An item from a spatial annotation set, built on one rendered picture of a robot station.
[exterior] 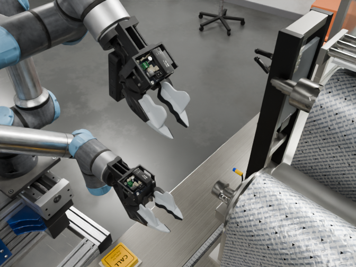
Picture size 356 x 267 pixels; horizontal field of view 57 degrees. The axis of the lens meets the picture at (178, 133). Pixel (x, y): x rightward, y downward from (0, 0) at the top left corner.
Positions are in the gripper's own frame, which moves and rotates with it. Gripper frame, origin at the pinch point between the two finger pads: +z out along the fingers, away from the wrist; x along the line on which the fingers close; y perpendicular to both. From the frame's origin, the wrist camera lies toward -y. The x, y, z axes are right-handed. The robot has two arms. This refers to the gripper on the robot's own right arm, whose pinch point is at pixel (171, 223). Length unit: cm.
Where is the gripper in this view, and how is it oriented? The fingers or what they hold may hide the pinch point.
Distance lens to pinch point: 77.8
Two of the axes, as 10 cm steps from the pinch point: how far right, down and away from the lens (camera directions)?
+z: 7.4, 4.7, -4.8
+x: 6.7, -5.2, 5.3
